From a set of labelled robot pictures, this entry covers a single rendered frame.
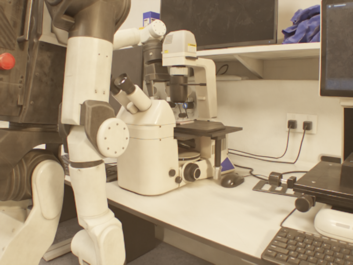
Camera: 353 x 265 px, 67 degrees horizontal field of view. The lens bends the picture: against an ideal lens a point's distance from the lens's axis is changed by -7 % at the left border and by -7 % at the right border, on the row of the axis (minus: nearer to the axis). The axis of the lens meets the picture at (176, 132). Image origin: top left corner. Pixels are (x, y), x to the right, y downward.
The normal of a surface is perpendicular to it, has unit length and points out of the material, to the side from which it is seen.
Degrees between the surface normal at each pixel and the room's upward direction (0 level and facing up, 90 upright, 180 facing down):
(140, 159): 91
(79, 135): 48
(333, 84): 93
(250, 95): 90
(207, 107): 100
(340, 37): 93
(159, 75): 78
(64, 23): 138
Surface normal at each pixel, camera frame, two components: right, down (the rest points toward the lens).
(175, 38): -0.62, -0.18
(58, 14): 0.46, 0.81
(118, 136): 0.80, 0.07
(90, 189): 0.36, 0.33
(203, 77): -0.64, 0.29
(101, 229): 0.35, -0.60
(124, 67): -0.65, 0.05
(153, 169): 0.21, 0.16
